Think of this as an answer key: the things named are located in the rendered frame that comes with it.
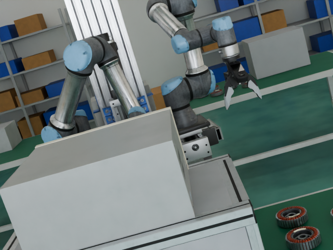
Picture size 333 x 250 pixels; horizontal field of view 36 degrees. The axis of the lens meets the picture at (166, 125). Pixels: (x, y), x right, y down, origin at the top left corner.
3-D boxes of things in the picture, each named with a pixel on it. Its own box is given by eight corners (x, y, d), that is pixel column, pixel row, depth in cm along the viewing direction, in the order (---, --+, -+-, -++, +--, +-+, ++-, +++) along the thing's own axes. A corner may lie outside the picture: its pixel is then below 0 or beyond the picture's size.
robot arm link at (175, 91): (163, 108, 255) (155, 82, 252) (188, 99, 258) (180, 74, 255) (170, 110, 244) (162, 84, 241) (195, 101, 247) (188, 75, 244)
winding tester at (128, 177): (57, 204, 164) (35, 145, 159) (188, 167, 161) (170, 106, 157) (26, 264, 126) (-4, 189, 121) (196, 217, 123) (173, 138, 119)
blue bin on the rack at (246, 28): (231, 41, 805) (226, 23, 799) (256, 33, 804) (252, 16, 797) (235, 43, 764) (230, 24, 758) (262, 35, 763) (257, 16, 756)
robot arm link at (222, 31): (225, 15, 203) (233, 14, 195) (232, 42, 205) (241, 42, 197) (207, 21, 201) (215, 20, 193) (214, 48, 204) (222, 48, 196)
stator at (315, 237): (326, 246, 163) (323, 236, 162) (292, 255, 164) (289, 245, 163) (315, 231, 174) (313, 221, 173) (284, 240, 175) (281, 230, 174)
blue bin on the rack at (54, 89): (53, 93, 822) (50, 82, 817) (75, 87, 821) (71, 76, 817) (49, 98, 781) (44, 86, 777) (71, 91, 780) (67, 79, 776)
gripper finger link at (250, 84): (261, 91, 209) (245, 77, 207) (266, 93, 203) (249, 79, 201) (257, 97, 209) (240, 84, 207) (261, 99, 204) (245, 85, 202)
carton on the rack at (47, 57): (31, 67, 812) (27, 56, 808) (56, 60, 810) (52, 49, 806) (25, 70, 773) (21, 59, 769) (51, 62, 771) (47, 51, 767)
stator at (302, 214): (273, 220, 190) (270, 212, 190) (300, 211, 192) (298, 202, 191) (285, 232, 180) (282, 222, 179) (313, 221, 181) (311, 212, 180)
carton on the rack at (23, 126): (29, 133, 837) (23, 116, 830) (50, 126, 835) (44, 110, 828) (23, 139, 798) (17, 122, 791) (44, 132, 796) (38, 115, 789)
